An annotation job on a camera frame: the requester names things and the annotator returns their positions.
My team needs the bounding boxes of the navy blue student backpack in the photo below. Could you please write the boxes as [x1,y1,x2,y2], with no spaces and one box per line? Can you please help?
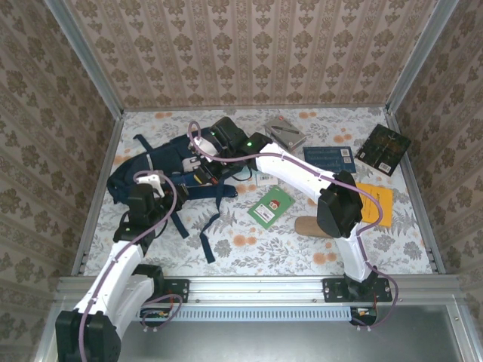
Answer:
[106,127,239,265]

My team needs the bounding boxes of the grey pen gift box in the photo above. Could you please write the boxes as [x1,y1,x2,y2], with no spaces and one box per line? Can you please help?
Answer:
[263,115,307,152]

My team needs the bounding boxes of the white packaged stationery card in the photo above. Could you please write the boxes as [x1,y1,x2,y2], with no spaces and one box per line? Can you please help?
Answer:
[255,172,281,188]

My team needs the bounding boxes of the green card with house picture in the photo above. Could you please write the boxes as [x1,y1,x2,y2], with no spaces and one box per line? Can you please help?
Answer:
[247,185,296,230]

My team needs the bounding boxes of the blue printed booklet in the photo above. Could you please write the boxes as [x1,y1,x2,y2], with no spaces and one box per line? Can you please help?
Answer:
[303,146,357,174]

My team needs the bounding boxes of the brown cork glasses case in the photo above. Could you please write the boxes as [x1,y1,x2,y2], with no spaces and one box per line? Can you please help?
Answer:
[294,215,333,238]

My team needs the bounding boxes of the dark green black book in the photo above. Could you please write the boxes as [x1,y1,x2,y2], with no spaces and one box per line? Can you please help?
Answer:
[355,123,412,177]

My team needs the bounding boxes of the orange yellow notebook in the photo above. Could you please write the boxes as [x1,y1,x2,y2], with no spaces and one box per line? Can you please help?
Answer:
[354,182,394,229]

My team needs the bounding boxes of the floral table cloth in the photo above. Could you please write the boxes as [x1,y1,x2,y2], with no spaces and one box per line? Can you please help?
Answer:
[85,107,435,276]

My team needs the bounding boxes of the grey metal sheet panel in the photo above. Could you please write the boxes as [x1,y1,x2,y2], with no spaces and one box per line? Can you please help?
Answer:
[116,305,472,362]

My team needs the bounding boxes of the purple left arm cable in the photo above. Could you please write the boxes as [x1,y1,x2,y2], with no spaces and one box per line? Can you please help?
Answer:
[77,170,185,362]

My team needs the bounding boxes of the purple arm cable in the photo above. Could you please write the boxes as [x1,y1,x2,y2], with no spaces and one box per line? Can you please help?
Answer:
[187,120,400,333]
[77,170,185,362]

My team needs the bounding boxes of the aluminium frame rail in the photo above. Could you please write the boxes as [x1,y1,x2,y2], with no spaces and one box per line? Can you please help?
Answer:
[383,108,447,275]
[71,117,125,276]
[121,103,389,112]

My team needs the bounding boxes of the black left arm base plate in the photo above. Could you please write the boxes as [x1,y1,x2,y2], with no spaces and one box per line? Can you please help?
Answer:
[162,278,189,303]

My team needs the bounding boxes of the aluminium mounting rail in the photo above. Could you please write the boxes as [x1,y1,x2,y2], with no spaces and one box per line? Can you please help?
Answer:
[56,274,460,302]

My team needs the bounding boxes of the grey slotted cable duct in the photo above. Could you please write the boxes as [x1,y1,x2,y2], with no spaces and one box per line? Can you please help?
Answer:
[139,305,354,322]

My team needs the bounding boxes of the aluminium frame post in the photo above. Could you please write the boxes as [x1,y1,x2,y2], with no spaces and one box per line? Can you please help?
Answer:
[44,0,125,118]
[385,0,460,112]

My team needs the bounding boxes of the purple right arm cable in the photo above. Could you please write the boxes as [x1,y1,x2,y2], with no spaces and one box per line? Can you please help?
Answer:
[187,120,400,333]

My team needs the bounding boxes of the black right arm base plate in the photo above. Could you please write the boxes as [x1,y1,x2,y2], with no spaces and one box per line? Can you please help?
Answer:
[322,278,393,303]

